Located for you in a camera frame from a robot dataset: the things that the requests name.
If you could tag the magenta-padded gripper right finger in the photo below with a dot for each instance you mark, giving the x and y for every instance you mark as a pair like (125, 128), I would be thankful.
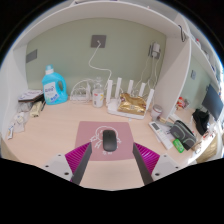
(146, 156)

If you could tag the white router with antennas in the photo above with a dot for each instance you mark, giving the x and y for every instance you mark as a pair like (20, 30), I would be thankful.
(113, 108)

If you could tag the green small pack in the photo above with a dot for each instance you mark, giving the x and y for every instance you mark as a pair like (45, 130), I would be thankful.
(178, 146)

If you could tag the yellow white snack packet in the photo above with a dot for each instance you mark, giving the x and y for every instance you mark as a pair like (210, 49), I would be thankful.
(20, 119)

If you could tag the white wall charger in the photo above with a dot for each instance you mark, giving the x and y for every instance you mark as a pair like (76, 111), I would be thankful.
(155, 50)

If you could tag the gold snack bag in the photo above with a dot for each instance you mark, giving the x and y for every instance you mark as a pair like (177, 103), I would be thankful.
(131, 105)

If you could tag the grey wall plate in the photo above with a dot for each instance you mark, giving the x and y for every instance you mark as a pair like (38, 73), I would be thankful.
(31, 56)
(101, 39)

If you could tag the grey zipper pouch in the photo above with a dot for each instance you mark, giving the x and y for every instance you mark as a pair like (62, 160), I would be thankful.
(183, 133)

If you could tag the blue detergent bottle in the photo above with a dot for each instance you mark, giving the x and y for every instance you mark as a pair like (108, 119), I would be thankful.
(53, 90)

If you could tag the black monitor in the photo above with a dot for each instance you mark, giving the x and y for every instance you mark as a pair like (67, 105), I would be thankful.
(212, 101)

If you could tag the white remote control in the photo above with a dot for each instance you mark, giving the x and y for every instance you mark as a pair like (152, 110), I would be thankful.
(160, 134)

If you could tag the white power strip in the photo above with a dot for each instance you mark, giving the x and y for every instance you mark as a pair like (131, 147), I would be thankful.
(78, 98)

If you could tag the pink mouse pad with drawing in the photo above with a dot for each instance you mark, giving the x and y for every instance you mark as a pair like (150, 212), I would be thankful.
(125, 140)

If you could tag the black bag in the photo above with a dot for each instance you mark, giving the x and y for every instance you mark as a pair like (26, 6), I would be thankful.
(201, 121)

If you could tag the black pen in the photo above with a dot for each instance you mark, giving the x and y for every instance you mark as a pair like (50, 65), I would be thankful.
(43, 106)

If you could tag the white desk hutch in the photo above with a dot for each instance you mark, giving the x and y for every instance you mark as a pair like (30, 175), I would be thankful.
(175, 73)

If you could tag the clear plastic bag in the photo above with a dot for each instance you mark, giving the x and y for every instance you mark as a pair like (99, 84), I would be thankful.
(21, 110)

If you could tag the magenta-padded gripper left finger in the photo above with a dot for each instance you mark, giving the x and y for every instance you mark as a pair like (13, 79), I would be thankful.
(78, 155)

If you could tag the pale yellow small box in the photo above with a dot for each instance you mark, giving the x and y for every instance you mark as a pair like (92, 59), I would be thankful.
(36, 109)

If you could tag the white blue sachet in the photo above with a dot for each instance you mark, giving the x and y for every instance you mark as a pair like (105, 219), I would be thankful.
(10, 131)

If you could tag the black computer mouse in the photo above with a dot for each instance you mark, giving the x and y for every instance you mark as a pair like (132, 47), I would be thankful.
(109, 140)

